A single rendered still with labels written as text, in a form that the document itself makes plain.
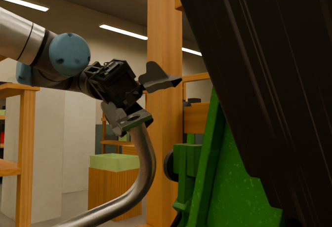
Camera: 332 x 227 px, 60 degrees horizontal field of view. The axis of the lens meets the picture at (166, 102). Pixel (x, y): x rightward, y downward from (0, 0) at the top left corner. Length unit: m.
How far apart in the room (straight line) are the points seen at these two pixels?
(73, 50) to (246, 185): 0.40
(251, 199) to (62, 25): 8.27
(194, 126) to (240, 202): 0.70
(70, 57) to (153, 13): 0.55
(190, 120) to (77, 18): 7.91
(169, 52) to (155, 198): 0.48
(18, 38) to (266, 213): 0.46
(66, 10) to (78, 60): 8.10
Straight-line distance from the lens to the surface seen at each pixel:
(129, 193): 0.54
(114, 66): 0.55
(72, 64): 0.55
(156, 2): 1.05
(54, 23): 8.36
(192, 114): 0.95
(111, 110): 0.53
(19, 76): 0.69
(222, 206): 0.28
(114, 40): 9.25
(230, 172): 0.27
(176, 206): 0.64
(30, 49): 0.56
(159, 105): 0.95
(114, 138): 7.23
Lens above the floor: 1.21
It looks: 5 degrees up
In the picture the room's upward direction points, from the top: straight up
